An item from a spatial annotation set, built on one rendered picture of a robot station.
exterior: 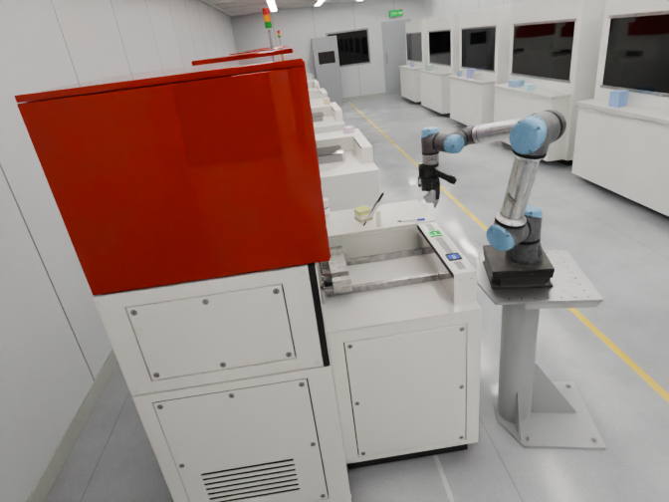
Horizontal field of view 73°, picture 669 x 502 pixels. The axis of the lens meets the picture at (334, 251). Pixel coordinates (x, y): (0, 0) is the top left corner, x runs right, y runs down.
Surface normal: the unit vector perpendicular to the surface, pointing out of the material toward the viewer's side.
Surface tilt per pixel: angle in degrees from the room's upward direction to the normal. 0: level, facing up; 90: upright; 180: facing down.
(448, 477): 0
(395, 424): 90
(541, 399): 90
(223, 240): 90
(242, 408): 90
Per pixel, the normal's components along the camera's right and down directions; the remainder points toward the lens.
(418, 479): -0.11, -0.90
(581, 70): 0.10, 0.41
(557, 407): -0.13, 0.44
